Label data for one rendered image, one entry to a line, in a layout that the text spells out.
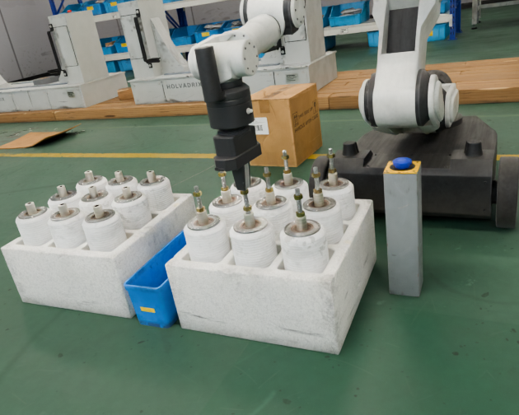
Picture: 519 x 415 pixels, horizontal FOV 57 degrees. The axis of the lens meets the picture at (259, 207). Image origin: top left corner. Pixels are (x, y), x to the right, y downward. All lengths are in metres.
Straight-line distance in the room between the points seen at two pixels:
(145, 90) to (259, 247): 2.89
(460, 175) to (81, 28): 3.50
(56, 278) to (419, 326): 0.92
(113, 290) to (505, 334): 0.90
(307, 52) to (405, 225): 2.19
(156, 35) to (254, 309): 3.02
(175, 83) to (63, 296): 2.44
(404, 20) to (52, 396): 1.23
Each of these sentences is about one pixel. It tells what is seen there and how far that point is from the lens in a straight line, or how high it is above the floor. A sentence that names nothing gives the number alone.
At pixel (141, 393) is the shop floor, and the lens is 1.08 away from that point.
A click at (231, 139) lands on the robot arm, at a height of 0.46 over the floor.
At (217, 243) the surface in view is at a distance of 1.08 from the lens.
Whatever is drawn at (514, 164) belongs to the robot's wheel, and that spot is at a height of 0.19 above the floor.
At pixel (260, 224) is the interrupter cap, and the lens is 1.04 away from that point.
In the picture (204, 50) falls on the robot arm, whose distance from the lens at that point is 0.88.
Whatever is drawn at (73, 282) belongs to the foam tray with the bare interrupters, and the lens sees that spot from 1.36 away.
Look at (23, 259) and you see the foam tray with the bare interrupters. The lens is 1.45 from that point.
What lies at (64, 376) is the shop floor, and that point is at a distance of 1.21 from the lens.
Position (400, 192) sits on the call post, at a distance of 1.08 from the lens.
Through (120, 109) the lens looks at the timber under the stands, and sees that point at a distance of 3.91.
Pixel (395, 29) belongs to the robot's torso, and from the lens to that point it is 1.41.
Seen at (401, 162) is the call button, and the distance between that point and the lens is 1.08.
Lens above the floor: 0.70
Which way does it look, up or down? 23 degrees down
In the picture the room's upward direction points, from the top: 9 degrees counter-clockwise
